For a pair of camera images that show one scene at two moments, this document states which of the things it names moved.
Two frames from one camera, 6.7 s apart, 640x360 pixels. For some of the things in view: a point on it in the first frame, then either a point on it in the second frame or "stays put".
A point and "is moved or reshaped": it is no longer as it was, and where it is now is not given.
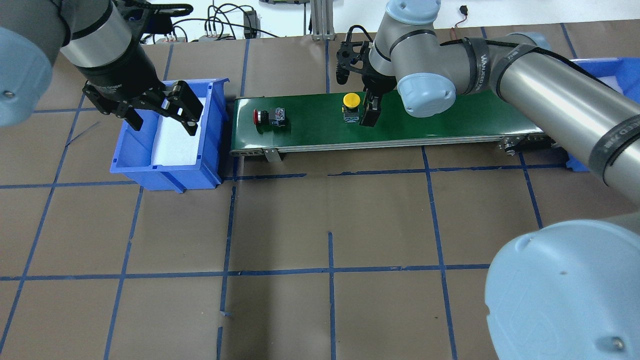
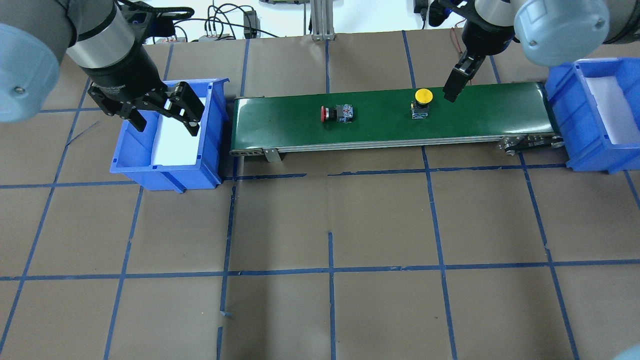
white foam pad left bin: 173,145 stays put
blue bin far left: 164,155 stays put
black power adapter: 251,25 stays put
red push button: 262,118 -> 343,113
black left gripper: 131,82 stays put
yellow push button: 351,110 is moved or reshaped
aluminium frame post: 322,15 stays put
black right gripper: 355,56 -> 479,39
